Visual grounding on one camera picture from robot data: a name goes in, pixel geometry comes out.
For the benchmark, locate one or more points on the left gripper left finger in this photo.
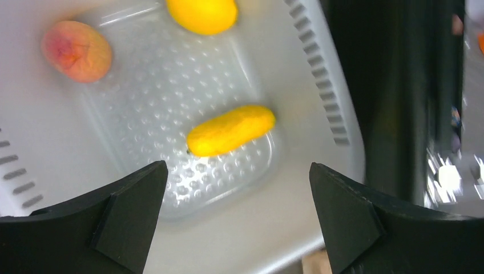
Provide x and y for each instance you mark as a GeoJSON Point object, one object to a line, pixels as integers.
{"type": "Point", "coordinates": [107, 230]}

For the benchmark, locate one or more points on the yellow fake banana piece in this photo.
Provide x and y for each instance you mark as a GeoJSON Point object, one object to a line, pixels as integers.
{"type": "Point", "coordinates": [230, 130]}

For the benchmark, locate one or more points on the black poker chip case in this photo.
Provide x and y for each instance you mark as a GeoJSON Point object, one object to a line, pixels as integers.
{"type": "Point", "coordinates": [403, 62]}

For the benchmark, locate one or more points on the orange fake peach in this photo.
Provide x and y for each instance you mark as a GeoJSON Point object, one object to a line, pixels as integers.
{"type": "Point", "coordinates": [77, 50]}

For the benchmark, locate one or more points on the yellow fake lemon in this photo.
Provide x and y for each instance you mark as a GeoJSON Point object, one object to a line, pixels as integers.
{"type": "Point", "coordinates": [204, 17]}

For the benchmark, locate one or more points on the white plastic basin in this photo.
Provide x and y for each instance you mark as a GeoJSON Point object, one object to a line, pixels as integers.
{"type": "Point", "coordinates": [247, 211]}

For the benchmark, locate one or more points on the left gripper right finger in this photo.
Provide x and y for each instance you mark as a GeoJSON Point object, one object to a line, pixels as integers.
{"type": "Point", "coordinates": [367, 231]}

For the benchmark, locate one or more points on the small wooden cube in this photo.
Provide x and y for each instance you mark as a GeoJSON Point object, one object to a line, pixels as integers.
{"type": "Point", "coordinates": [316, 263]}

